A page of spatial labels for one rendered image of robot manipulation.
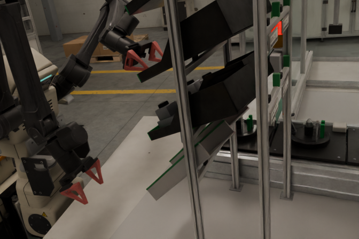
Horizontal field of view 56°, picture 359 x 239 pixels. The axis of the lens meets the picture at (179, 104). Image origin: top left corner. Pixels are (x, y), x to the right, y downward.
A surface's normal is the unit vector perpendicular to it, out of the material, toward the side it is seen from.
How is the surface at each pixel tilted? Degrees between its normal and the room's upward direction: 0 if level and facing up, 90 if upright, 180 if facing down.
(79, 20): 90
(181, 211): 0
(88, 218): 0
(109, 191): 0
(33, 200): 90
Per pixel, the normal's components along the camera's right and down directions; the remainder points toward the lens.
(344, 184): -0.42, 0.40
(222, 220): -0.12, -0.91
